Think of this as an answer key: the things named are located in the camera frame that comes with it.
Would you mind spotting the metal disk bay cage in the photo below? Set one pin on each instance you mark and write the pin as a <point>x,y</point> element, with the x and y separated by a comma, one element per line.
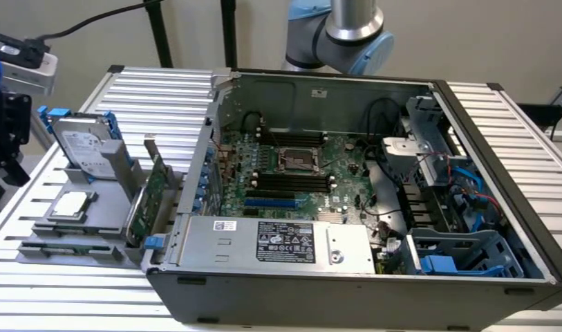
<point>428,152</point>

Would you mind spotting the grey plastic drive cage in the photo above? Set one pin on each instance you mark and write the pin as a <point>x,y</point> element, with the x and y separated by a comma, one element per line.
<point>470,249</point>

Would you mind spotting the blue expansion slot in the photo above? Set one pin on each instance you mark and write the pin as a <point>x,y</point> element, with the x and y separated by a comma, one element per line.
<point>269,203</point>

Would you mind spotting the CPU socket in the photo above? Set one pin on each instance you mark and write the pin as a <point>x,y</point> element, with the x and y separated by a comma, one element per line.
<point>299,159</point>

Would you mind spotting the grey parts rack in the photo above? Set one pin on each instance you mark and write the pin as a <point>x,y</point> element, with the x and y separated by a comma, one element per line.
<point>110,221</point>

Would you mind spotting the green graphics card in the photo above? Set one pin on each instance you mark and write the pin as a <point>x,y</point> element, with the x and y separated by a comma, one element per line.
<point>147,204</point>

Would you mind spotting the hard disk with blue rails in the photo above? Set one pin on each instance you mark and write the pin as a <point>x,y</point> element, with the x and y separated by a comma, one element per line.
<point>79,145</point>

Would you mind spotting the blue card latch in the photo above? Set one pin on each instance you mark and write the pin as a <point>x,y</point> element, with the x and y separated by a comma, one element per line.
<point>153,242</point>

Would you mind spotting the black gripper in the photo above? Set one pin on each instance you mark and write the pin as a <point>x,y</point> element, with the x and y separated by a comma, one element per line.
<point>6,121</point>

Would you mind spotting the green motherboard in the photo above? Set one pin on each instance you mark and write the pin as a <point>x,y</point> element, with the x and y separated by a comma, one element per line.
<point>350,173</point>

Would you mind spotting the silver power supply unit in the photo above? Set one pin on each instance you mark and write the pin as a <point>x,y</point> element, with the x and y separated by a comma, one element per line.
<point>243,247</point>

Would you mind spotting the black stand pole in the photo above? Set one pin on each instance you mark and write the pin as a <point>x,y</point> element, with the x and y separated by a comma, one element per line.
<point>229,34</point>
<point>161,34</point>

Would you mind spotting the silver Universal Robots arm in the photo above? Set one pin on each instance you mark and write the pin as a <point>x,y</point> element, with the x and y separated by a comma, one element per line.
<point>341,31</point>

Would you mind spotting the black box beside table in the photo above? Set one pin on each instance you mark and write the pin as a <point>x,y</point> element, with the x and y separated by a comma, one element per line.
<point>538,115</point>

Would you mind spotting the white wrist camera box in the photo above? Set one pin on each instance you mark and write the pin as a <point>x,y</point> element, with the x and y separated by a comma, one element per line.
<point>37,74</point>

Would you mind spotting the blue drive latch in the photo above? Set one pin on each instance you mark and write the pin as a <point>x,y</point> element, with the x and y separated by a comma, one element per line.
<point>440,264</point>

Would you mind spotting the short black expansion slot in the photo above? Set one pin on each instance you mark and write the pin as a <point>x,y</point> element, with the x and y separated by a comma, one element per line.
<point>257,212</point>

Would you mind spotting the green RAM stick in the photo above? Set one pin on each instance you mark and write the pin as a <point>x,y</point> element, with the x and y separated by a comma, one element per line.
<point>63,249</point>

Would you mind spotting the silver CPU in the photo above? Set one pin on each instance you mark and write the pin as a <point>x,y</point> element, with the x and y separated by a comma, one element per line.
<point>73,204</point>

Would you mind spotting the black RAM slot bank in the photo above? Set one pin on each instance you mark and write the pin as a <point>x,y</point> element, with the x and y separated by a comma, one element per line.
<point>294,137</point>
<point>291,180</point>

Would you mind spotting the black open PC case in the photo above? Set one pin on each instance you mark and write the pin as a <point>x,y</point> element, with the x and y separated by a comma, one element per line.
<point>309,297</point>

